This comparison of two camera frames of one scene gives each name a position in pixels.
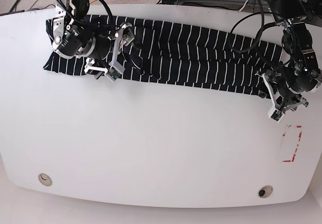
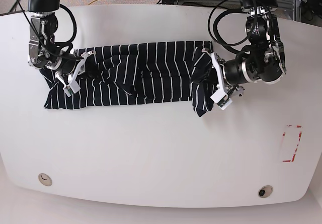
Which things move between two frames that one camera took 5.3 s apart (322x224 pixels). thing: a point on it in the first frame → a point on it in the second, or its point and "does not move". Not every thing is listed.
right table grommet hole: (265, 191) does not move
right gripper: (285, 98) → (226, 91)
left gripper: (108, 49) → (73, 65)
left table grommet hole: (45, 179) does not move
